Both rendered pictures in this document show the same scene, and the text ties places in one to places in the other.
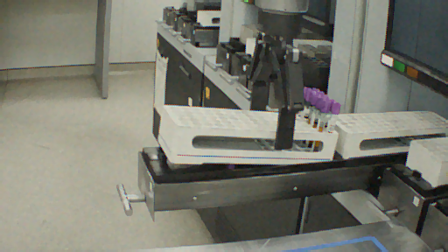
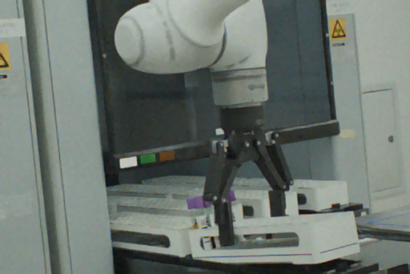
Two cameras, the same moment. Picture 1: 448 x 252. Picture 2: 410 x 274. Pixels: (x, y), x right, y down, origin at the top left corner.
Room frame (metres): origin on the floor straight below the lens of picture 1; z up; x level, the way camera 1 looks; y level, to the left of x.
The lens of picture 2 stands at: (1.53, 1.47, 1.14)
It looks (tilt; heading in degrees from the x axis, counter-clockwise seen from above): 3 degrees down; 254
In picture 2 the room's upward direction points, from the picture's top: 6 degrees counter-clockwise
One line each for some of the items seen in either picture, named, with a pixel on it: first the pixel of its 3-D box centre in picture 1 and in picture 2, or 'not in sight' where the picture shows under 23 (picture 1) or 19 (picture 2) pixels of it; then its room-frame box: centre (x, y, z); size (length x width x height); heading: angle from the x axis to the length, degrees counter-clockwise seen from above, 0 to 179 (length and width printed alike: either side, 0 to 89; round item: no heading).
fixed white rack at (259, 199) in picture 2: not in sight; (232, 207); (0.75, -0.55, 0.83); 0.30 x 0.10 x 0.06; 110
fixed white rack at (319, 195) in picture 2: not in sight; (283, 196); (0.60, -0.60, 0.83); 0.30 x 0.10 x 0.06; 110
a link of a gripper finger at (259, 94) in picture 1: (258, 105); (225, 223); (0.95, -0.06, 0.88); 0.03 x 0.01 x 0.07; 110
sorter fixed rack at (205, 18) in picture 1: (235, 20); not in sight; (2.22, -0.01, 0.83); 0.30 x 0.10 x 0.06; 110
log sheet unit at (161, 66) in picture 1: (157, 82); not in sight; (2.61, 0.34, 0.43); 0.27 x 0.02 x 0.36; 20
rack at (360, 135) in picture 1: (393, 135); (151, 235); (1.00, -0.34, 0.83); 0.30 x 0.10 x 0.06; 110
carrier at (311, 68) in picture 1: (311, 73); not in sight; (1.38, -0.22, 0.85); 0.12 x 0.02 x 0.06; 20
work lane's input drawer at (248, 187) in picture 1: (315, 167); (217, 273); (0.93, -0.18, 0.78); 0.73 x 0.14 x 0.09; 110
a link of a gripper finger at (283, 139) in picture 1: (285, 129); (277, 211); (0.84, -0.10, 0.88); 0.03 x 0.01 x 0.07; 110
